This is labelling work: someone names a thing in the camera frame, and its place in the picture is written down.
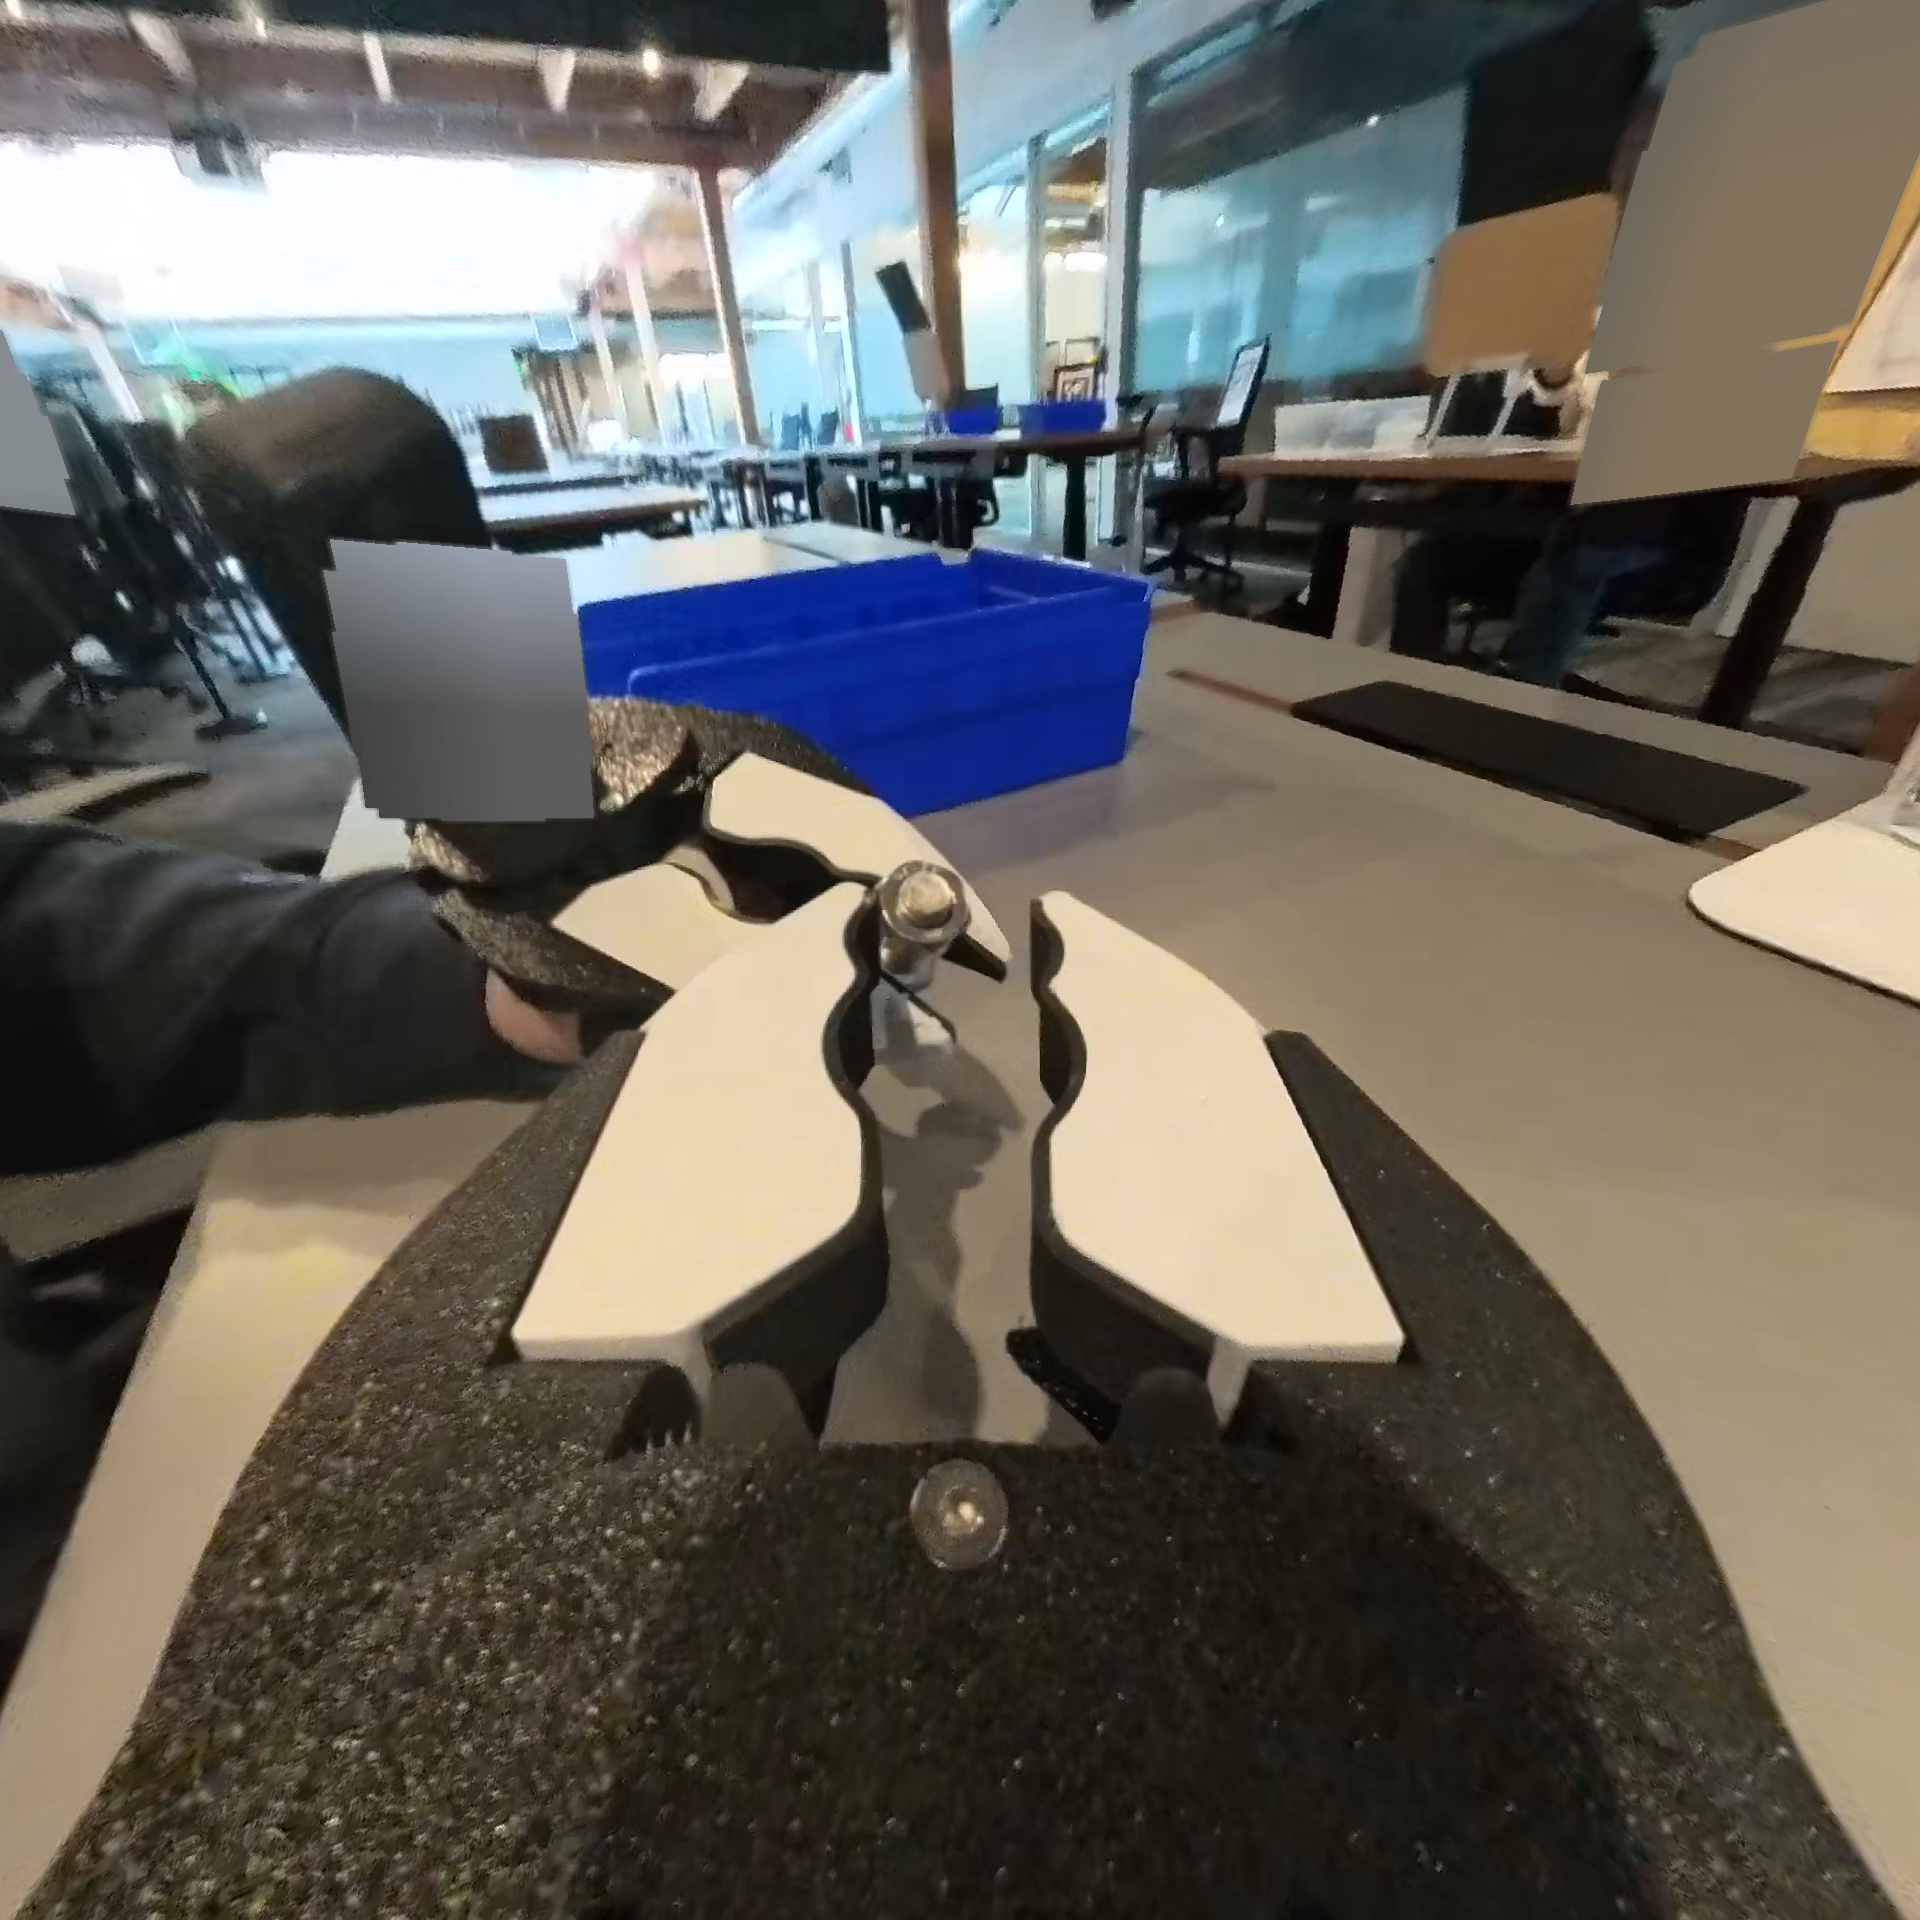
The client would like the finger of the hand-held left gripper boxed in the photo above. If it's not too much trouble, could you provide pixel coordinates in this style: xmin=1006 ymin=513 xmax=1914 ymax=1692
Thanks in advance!
xmin=548 ymin=861 xmax=752 ymax=1004
xmin=701 ymin=752 xmax=1011 ymax=980

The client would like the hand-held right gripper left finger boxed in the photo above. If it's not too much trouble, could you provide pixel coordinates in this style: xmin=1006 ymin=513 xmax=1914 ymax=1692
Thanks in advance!
xmin=506 ymin=883 xmax=898 ymax=1449

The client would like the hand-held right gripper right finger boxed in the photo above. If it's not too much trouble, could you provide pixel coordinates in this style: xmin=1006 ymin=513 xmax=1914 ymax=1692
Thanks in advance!
xmin=1025 ymin=889 xmax=1409 ymax=1434

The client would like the steel bolt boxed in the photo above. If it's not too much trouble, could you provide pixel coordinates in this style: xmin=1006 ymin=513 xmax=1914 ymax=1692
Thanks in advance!
xmin=874 ymin=861 xmax=973 ymax=1004

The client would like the blue plastic bin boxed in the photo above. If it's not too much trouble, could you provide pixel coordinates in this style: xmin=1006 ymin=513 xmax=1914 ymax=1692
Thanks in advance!
xmin=576 ymin=543 xmax=1158 ymax=821

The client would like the person's left forearm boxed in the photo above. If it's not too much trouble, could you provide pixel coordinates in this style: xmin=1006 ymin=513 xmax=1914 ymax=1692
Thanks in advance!
xmin=0 ymin=815 xmax=520 ymax=1179

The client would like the person's left hand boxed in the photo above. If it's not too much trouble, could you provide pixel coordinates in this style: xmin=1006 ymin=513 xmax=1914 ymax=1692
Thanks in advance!
xmin=484 ymin=973 xmax=601 ymax=1069

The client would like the dark long table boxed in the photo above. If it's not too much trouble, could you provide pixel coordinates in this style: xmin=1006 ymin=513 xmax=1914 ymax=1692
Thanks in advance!
xmin=809 ymin=419 xmax=1189 ymax=569

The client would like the wooden column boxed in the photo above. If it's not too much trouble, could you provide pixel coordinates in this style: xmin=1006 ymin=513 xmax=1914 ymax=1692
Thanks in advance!
xmin=896 ymin=0 xmax=968 ymax=419
xmin=689 ymin=161 xmax=768 ymax=448

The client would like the black wheeled office chair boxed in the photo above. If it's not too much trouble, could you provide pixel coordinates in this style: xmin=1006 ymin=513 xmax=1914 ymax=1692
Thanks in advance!
xmin=1144 ymin=397 xmax=1253 ymax=598

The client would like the row of black chairs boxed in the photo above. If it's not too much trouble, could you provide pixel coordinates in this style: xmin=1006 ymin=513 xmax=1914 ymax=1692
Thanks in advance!
xmin=0 ymin=374 xmax=310 ymax=789

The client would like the black rubber mat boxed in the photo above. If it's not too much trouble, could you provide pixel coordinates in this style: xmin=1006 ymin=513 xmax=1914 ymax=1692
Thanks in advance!
xmin=1290 ymin=680 xmax=1806 ymax=842

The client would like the white document stand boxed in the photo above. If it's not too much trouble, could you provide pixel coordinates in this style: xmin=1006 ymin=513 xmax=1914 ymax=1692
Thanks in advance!
xmin=1686 ymin=704 xmax=1920 ymax=1008

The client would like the wood-edged desk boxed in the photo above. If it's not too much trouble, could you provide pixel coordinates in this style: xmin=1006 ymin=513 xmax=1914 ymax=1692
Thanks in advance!
xmin=1217 ymin=437 xmax=1920 ymax=732

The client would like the brown cardboard sheet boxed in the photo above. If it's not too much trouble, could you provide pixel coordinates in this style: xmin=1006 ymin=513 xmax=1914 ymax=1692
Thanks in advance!
xmin=1421 ymin=192 xmax=1626 ymax=377

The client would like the rounded wooden board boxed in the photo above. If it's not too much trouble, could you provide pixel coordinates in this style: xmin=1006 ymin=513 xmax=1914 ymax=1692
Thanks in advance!
xmin=1792 ymin=322 xmax=1920 ymax=459

